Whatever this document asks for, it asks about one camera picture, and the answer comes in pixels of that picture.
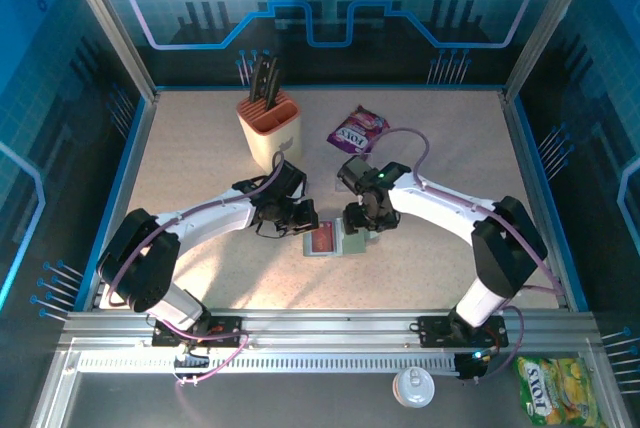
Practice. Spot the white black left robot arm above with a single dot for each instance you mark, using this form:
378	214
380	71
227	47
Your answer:
215	213

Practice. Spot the aluminium side rail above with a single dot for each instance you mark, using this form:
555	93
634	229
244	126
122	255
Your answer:
524	158
136	158

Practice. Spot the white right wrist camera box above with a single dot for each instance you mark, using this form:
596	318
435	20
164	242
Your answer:
356	208

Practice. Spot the white can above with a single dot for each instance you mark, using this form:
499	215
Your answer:
413	388

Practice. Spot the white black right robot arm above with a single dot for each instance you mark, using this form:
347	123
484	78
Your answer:
450	203

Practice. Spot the aluminium frame rail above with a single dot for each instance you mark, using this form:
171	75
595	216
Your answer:
325	328

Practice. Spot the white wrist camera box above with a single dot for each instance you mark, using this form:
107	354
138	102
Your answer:
356	208
300	190

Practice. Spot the purple candy bag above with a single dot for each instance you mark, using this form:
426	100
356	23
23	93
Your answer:
355	130

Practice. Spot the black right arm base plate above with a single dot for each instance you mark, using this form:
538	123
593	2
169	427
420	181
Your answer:
435	333

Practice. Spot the aluminium frame post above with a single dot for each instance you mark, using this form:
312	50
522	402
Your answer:
114	28
545	28

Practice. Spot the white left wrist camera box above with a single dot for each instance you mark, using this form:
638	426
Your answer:
300	190

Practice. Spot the red credit card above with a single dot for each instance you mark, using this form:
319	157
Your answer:
325	238

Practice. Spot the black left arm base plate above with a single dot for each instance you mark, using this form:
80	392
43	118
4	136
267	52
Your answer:
230	338

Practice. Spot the yellow green candy bag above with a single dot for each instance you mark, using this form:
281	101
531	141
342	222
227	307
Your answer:
560	393

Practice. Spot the beige orange knife block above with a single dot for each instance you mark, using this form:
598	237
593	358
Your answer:
272	138

